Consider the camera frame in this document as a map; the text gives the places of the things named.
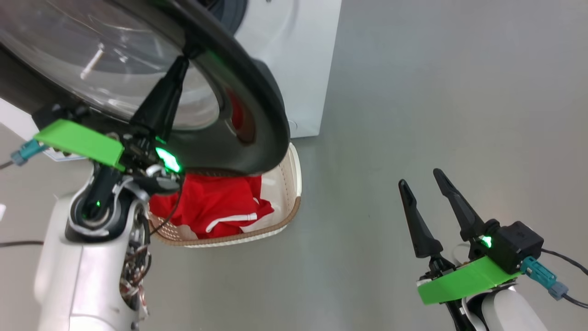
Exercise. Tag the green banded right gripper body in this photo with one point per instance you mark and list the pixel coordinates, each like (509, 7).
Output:
(468, 282)

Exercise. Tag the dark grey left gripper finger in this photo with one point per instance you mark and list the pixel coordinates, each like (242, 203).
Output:
(161, 105)

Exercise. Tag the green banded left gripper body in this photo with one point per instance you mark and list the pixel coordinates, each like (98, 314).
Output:
(78, 140)

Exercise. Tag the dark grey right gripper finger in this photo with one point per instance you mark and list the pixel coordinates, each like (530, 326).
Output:
(422, 234)
(464, 216)

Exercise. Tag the black round glass washer door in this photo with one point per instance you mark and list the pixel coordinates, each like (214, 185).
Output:
(248, 92)

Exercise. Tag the red and white garment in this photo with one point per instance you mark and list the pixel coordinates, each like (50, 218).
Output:
(216, 202)

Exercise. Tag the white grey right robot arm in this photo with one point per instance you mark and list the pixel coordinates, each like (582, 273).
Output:
(510, 312)

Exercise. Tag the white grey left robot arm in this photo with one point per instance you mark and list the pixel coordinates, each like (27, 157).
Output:
(78, 276)

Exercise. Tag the cream perforated laundry basket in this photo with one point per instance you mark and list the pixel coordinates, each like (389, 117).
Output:
(287, 184)

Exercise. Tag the white washing machine body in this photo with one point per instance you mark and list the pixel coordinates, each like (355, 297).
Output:
(303, 69)

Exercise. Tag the blue energy label sticker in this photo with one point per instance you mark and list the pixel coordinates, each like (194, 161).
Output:
(59, 156)

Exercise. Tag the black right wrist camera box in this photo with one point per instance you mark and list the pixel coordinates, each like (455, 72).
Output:
(517, 243)

